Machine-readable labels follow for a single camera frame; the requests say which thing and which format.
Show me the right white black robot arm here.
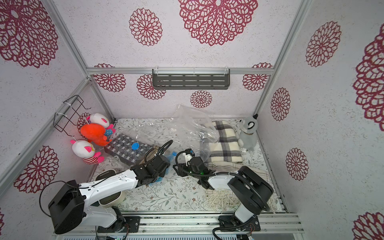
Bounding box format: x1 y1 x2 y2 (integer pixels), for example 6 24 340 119
173 149 274 223

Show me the upper white pink plush toy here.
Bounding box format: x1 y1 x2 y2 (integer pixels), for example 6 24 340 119
86 113 116 136

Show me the grey cream plaid scarf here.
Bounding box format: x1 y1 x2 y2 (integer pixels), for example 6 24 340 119
207 121 243 163

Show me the grey metal wall shelf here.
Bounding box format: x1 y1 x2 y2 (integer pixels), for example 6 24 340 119
152 69 231 90

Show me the lower white pink plush toy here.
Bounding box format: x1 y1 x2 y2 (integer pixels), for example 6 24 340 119
70 140 105 165

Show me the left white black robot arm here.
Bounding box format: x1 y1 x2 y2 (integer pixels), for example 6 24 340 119
46 140 173 235

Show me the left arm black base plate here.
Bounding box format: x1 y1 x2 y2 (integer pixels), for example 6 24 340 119
97 216 141 234

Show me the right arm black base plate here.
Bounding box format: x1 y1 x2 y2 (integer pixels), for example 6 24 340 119
218 215 261 232

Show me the red plush toy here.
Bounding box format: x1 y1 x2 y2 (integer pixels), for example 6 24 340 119
80 123 110 147

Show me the white pink plush toy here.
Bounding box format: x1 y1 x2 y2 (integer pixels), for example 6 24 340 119
86 113 116 136
70 140 105 165

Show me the grey plush husky toy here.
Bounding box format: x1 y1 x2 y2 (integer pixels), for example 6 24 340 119
236 114 259 152

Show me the clear plastic vacuum bag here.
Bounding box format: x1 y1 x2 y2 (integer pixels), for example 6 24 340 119
117 105 219 162

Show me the black wire wall rack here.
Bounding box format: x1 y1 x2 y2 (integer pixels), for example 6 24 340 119
52 95 91 138

